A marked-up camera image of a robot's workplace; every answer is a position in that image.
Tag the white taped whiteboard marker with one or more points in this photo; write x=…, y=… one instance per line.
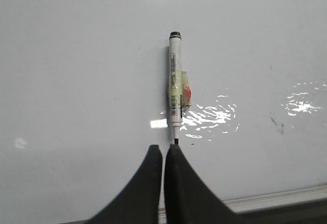
x=179, y=92

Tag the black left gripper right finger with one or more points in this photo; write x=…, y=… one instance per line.
x=187, y=198

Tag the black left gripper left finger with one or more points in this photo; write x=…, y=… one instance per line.
x=138, y=201

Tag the white whiteboard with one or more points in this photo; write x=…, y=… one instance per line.
x=84, y=94

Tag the grey aluminium whiteboard tray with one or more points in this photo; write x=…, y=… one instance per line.
x=266, y=201

